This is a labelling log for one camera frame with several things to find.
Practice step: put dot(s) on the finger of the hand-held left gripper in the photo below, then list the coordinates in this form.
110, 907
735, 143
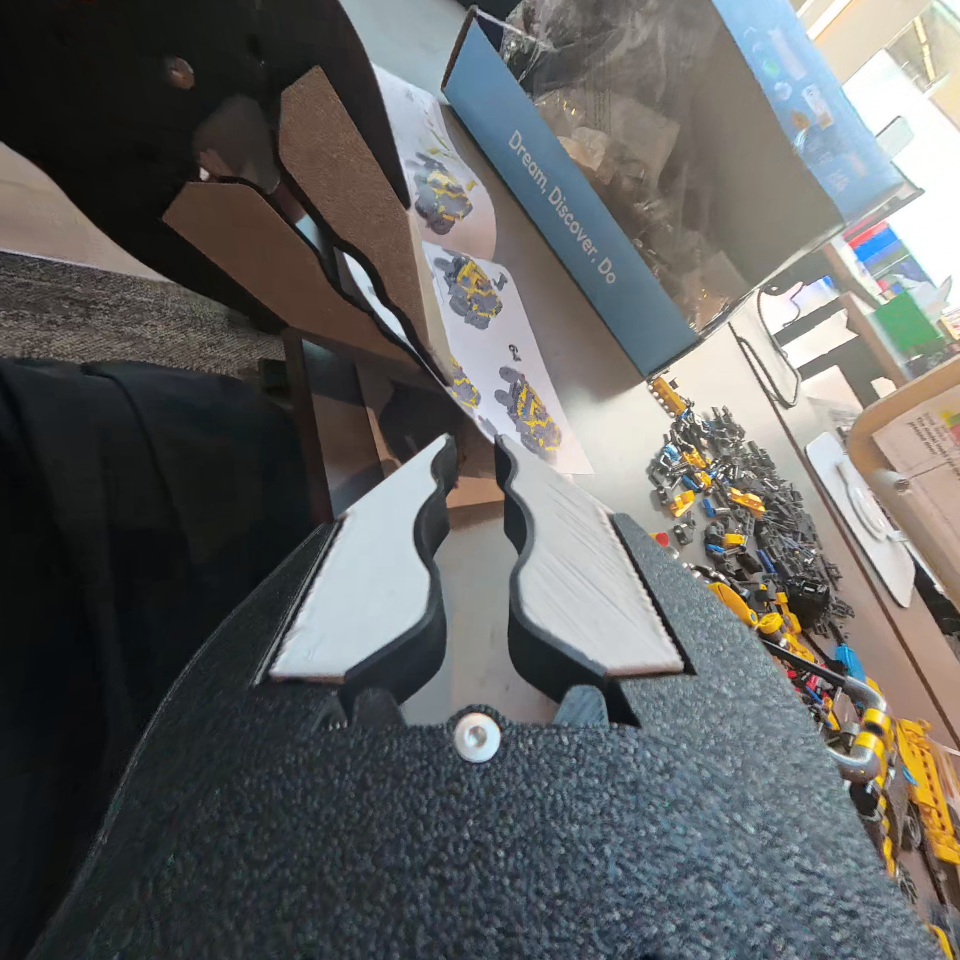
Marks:
353, 180
255, 248

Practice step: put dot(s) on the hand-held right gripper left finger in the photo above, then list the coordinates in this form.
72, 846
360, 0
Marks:
360, 600

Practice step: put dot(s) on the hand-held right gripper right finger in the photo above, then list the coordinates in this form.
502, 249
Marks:
600, 600

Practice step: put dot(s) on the toy brick instruction booklet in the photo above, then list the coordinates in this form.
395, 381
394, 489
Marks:
480, 323

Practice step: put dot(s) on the grey desk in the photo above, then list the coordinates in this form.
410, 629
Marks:
630, 450

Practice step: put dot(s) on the pile of loose toy bricks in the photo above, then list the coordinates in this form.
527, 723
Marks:
743, 495

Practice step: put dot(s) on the blue cardboard box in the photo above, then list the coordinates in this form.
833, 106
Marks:
578, 225

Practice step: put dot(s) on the person's black clothing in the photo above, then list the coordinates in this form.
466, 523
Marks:
120, 600

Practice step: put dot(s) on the crumpled clear plastic bags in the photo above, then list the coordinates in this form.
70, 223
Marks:
660, 120

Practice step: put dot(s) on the yellow toy brick vehicle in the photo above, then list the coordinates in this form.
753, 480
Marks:
885, 765

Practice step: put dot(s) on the clipboard with instruction sheet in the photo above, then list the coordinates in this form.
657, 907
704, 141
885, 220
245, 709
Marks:
923, 450

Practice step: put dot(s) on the green box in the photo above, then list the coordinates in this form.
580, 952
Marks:
908, 323

